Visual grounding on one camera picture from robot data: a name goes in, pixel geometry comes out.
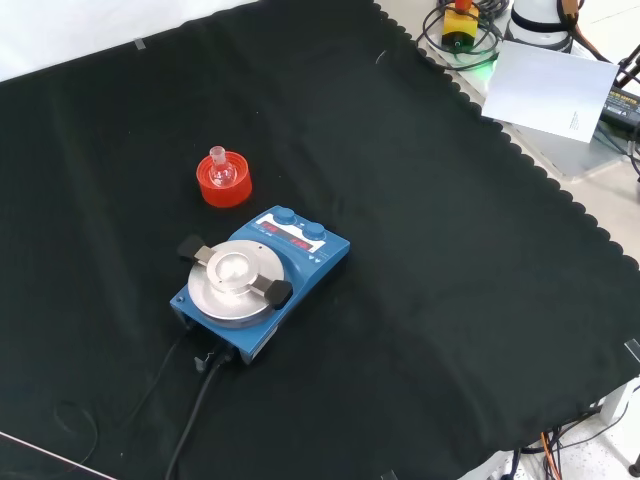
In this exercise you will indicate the clear glass round-bottom flask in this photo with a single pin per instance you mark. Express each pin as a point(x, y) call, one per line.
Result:
point(222, 175)

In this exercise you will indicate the blue heater with steel plate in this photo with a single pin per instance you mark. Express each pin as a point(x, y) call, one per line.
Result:
point(312, 275)

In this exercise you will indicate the black bench cloth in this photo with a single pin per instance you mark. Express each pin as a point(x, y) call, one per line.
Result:
point(450, 250)

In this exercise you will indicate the grey tape strip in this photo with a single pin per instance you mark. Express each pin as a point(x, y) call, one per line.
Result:
point(140, 44)
point(388, 475)
point(633, 350)

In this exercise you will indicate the yellow stop button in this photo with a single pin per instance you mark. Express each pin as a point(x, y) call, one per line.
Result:
point(460, 25)

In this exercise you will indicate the pale board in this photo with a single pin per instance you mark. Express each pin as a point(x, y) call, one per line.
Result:
point(545, 90)

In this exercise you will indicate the black power adapter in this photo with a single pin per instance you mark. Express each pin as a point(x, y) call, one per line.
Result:
point(622, 107)

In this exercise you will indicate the white table leg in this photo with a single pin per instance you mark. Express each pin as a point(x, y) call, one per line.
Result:
point(620, 402)

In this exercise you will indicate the black tripod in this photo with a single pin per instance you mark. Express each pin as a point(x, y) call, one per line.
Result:
point(631, 65)

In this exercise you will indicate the grey metal base plate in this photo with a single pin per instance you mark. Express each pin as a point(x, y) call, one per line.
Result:
point(575, 156)

